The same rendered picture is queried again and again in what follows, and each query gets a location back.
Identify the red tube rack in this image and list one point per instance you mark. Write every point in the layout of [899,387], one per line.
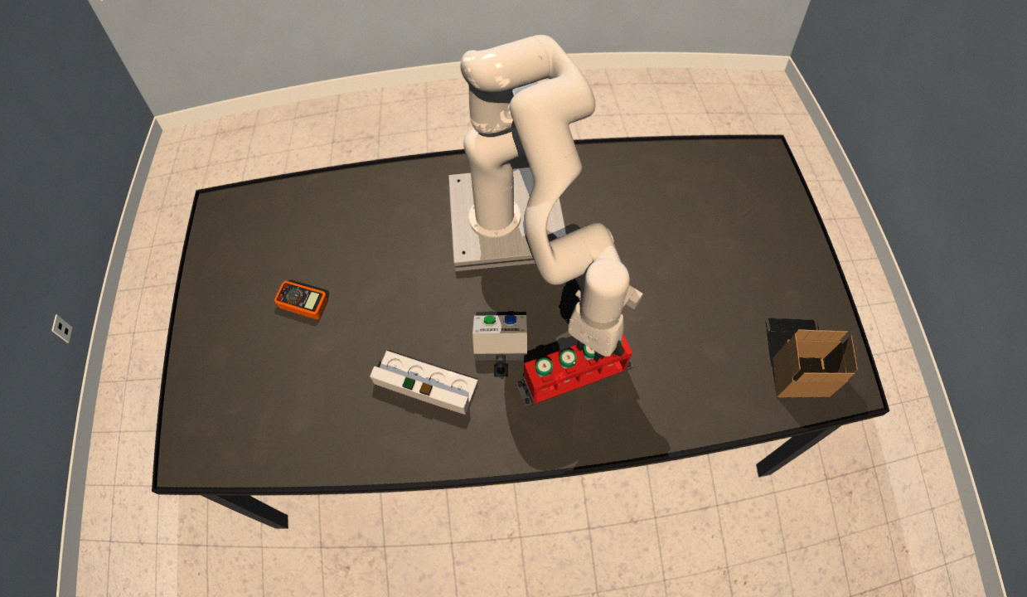
[582,366]

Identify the orange digital multimeter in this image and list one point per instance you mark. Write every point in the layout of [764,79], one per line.
[300,299]

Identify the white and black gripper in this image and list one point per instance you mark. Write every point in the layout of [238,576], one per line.
[603,342]

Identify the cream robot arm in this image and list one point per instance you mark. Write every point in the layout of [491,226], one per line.
[538,117]

